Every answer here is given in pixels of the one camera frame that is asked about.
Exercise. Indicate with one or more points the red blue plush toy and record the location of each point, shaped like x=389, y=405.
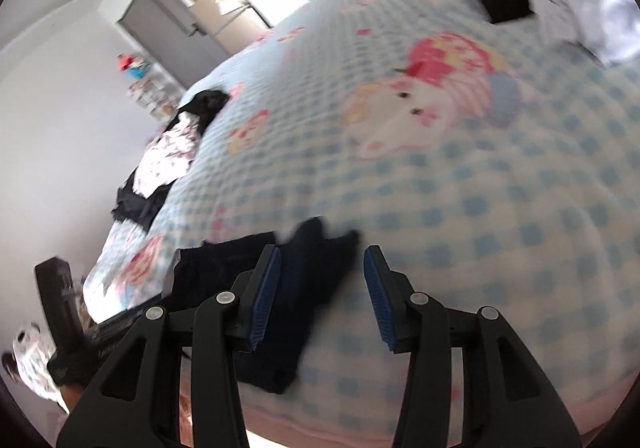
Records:
x=136, y=66

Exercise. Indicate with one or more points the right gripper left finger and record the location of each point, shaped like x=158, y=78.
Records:
x=168, y=359

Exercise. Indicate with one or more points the black garment in pile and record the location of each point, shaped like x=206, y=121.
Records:
x=129, y=206

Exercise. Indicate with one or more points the beige refrigerator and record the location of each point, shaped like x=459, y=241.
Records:
x=235, y=24

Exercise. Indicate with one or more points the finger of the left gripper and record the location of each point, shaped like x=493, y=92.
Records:
x=103, y=337

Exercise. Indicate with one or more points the grey door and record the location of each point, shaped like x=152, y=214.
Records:
x=174, y=38

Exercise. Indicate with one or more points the white shelf rack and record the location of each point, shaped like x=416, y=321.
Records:
x=158, y=99

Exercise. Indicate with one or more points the blue checkered cartoon blanket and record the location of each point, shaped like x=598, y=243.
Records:
x=488, y=167

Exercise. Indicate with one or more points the silver plastic bag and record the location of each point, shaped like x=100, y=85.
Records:
x=607, y=29

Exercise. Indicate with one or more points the navy blue striped shorts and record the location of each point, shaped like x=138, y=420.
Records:
x=313, y=266

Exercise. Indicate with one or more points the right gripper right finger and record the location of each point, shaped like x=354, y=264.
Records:
x=508, y=401

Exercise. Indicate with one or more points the pink patterned garment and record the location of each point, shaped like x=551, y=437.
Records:
x=169, y=156

